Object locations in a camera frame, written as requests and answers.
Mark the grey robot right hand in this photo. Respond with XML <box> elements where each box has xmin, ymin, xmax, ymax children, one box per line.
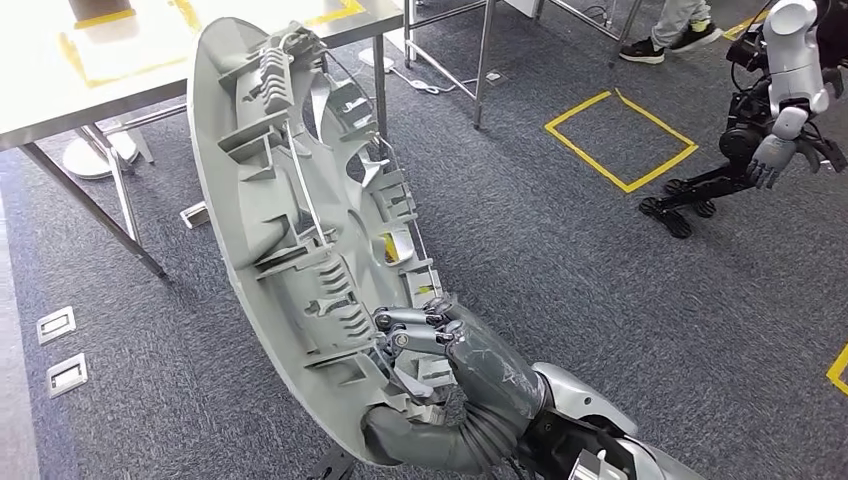
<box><xmin>362</xmin><ymin>298</ymin><xmax>552</xmax><ymax>475</ymax></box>

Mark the grey plastic wheel cover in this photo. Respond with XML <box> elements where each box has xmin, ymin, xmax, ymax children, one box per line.
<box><xmin>187</xmin><ymin>16</ymin><xmax>458</xmax><ymax>465</ymax></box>

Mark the steel workbench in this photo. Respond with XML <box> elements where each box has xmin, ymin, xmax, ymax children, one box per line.
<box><xmin>0</xmin><ymin>0</ymin><xmax>407</xmax><ymax>280</ymax></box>
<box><xmin>402</xmin><ymin>0</ymin><xmax>645</xmax><ymax>130</ymax></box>

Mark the yellow tape square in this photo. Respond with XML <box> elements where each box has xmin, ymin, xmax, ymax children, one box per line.
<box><xmin>826</xmin><ymin>344</ymin><xmax>848</xmax><ymax>397</ymax></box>
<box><xmin>544</xmin><ymin>89</ymin><xmax>699</xmax><ymax>195</ymax></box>

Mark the steel floor socket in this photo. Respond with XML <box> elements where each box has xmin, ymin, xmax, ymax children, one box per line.
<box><xmin>36</xmin><ymin>305</ymin><xmax>77</xmax><ymax>346</ymax></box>
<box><xmin>180</xmin><ymin>201</ymin><xmax>212</xmax><ymax>230</ymax></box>
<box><xmin>46</xmin><ymin>352</ymin><xmax>89</xmax><ymax>399</ymax></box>

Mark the person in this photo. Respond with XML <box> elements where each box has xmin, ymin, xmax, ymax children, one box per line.
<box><xmin>619</xmin><ymin>0</ymin><xmax>723</xmax><ymax>66</ymax></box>

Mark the silver black humanoid robot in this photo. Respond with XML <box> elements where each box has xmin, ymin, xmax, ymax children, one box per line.
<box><xmin>639</xmin><ymin>0</ymin><xmax>848</xmax><ymax>240</ymax></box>

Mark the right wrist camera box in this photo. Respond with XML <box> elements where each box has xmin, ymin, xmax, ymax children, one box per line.
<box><xmin>568</xmin><ymin>433</ymin><xmax>637</xmax><ymax>480</ymax></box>

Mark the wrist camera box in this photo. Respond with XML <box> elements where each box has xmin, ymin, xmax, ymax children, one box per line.
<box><xmin>568</xmin><ymin>433</ymin><xmax>637</xmax><ymax>480</ymax></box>
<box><xmin>305</xmin><ymin>447</ymin><xmax>359</xmax><ymax>480</ymax></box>

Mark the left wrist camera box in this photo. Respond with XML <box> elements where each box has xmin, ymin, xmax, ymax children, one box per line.
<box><xmin>305</xmin><ymin>447</ymin><xmax>359</xmax><ymax>480</ymax></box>

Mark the white power strip cable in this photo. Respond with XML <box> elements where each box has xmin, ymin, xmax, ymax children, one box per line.
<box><xmin>357</xmin><ymin>47</ymin><xmax>510</xmax><ymax>95</ymax></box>

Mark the yellow tape frame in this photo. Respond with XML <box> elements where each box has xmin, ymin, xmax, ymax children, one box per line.
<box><xmin>58</xmin><ymin>0</ymin><xmax>367</xmax><ymax>89</ymax></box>

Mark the white round pedestal base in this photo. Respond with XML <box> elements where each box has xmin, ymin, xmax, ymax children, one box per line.
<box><xmin>62</xmin><ymin>129</ymin><xmax>142</xmax><ymax>180</ymax></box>

